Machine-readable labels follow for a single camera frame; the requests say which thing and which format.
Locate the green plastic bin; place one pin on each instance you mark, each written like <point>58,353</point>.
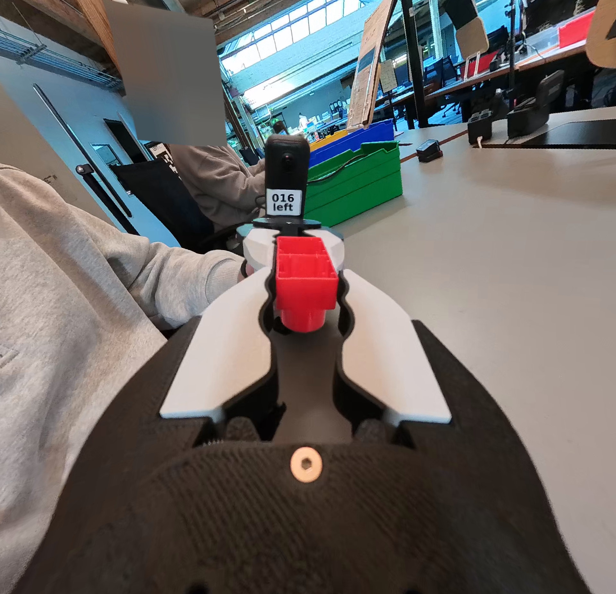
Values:
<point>361,190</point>

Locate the cardboard sheet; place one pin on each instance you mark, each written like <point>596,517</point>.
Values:
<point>373,60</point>

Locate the black metal pole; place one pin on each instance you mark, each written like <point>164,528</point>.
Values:
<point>414,50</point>

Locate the yellow plastic bin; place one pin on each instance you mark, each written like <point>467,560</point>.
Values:
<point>327,142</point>

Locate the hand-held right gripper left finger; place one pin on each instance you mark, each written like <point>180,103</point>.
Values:
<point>221,363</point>

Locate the red plastic bin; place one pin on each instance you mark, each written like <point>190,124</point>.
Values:
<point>577,28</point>

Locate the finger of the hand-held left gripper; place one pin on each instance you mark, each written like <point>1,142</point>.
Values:
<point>260,250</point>
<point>337,247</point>

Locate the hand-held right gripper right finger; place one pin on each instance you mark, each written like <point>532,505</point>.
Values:
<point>390,363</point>

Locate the person's grey hoodie torso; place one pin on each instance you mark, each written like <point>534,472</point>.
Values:
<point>57,339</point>

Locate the cardboard-backed monitor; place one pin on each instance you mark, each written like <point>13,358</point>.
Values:
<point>604,26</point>

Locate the small black box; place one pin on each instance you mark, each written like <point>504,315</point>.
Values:
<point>429,151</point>

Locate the blue plastic bin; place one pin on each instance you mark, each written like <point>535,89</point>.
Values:
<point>365,139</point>

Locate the background monitor with cardboard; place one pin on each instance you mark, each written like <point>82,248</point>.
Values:
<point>469,26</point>

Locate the red double square cup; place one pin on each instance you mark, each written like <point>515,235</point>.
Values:
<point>305,291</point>

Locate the person's left forearm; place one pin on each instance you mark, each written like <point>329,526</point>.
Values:
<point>183,281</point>

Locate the black charger dock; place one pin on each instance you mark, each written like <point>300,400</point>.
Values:
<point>534,108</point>

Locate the black office chair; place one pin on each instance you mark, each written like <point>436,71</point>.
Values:
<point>159,199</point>

